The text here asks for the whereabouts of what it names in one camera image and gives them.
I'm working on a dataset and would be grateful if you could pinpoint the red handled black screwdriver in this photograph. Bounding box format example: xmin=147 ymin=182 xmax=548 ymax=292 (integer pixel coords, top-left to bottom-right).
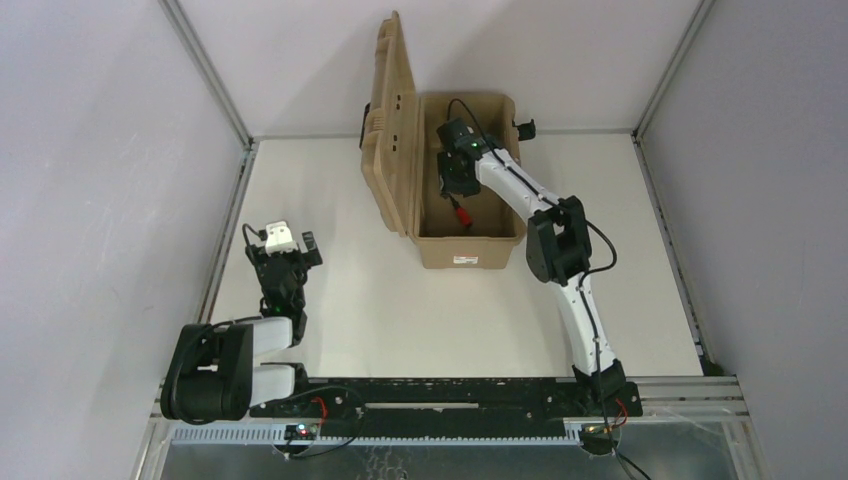
xmin=447 ymin=195 xmax=473 ymax=229

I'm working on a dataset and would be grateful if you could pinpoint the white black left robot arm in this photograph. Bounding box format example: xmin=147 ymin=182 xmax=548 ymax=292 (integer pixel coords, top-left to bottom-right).
xmin=160 ymin=225 xmax=323 ymax=425

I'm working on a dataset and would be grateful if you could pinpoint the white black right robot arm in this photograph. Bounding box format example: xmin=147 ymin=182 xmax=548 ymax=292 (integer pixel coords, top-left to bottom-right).
xmin=437 ymin=118 xmax=626 ymax=403

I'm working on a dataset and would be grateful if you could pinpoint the tan plastic storage bin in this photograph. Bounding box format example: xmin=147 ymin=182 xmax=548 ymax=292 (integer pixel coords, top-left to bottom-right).
xmin=360 ymin=12 xmax=526 ymax=269

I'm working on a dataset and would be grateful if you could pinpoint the black bin latch far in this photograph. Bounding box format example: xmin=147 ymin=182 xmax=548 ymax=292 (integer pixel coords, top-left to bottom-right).
xmin=513 ymin=119 xmax=537 ymax=142

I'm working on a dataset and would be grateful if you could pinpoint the left controller board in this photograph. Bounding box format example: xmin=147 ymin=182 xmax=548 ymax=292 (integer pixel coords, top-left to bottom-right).
xmin=284 ymin=423 xmax=320 ymax=442

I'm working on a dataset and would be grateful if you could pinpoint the controller board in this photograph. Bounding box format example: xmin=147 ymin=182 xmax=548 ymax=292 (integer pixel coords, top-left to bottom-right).
xmin=284 ymin=423 xmax=320 ymax=442
xmin=580 ymin=425 xmax=622 ymax=444

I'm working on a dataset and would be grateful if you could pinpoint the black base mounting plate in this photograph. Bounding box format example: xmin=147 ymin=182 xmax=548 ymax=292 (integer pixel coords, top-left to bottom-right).
xmin=249 ymin=377 xmax=644 ymax=437

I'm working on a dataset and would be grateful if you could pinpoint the right controller board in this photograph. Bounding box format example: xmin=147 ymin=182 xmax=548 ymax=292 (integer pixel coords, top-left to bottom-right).
xmin=580 ymin=425 xmax=622 ymax=444

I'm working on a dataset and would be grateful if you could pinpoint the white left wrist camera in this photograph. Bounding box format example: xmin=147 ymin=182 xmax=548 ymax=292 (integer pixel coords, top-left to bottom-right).
xmin=264 ymin=220 xmax=299 ymax=255

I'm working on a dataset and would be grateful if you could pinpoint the left aluminium frame rail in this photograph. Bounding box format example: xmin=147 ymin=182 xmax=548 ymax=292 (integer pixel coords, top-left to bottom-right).
xmin=192 ymin=142 xmax=257 ymax=324

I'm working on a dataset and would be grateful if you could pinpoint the white slotted cable duct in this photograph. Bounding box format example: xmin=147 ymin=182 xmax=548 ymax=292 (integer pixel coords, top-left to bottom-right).
xmin=170 ymin=424 xmax=581 ymax=446

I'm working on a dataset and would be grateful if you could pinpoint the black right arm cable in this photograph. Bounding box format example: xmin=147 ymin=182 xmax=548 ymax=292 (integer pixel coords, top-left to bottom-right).
xmin=447 ymin=97 xmax=619 ymax=425

